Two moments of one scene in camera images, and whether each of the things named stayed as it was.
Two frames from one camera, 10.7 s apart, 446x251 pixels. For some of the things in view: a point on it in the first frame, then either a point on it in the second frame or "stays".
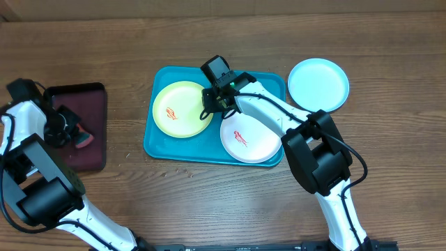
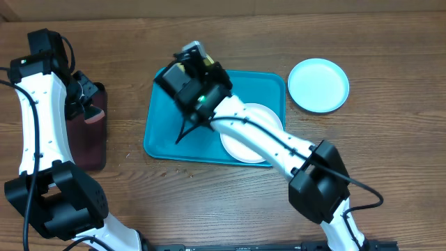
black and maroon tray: x=88 y=102 stays
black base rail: x=306 y=246 stays
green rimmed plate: x=176 y=110 → x=208 y=61
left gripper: x=72 y=117 → x=72 y=110
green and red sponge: x=84 y=138 → x=93 y=114
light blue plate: x=316 y=84 stays
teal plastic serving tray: x=207 y=146 stays
